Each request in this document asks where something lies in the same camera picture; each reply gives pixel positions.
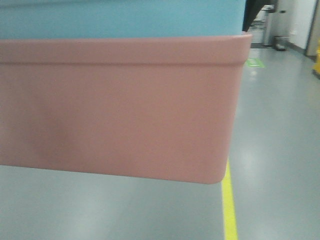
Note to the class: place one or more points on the pink plastic box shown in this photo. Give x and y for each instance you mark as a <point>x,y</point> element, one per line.
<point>158,108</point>

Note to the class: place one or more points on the grey metal cabinet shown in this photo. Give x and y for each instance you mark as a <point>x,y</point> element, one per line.
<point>275,33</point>

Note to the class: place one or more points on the light blue plastic box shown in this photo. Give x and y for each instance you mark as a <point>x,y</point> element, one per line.
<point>77,19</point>

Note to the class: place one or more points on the yellow floor sign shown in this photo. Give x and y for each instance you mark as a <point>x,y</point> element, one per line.
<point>316,66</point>

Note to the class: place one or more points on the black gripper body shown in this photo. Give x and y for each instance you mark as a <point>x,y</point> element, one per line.
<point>252,8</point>

